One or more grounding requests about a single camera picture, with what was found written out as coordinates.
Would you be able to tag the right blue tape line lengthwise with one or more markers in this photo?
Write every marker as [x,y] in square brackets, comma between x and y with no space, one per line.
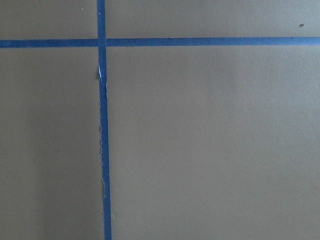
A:
[103,106]

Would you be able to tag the right blue tape line crosswise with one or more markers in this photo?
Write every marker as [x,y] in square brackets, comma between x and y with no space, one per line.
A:
[160,42]

